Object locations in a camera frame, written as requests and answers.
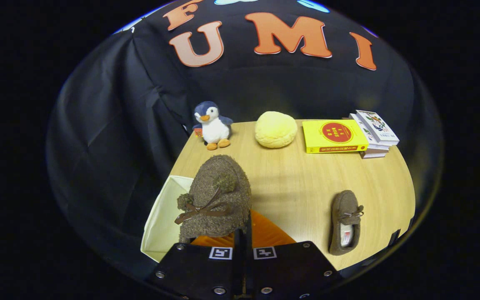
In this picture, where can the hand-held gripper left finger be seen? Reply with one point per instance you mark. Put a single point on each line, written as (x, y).
(237, 266)

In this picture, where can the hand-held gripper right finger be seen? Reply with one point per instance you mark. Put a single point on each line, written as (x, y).
(249, 256)

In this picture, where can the brown fuzzy slipper shoe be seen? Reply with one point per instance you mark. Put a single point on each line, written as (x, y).
(219, 183)
(342, 208)

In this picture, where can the cream fabric storage box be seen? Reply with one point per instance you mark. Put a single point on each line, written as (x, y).
(163, 225)

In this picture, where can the yellow round bun plush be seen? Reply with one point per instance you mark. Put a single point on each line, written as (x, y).
(275, 130)

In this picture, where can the blue white penguin plush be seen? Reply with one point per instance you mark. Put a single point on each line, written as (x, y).
(215, 129)

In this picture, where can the black table edge clip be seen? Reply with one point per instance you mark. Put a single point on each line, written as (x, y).
(394, 237)

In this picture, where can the yellow book with red circle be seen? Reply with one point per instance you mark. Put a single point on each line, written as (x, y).
(333, 134)

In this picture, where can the thin brown-edged book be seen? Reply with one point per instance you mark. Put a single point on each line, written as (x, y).
(373, 155)

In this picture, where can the white book with bird picture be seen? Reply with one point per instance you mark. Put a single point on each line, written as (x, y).
(377, 125)

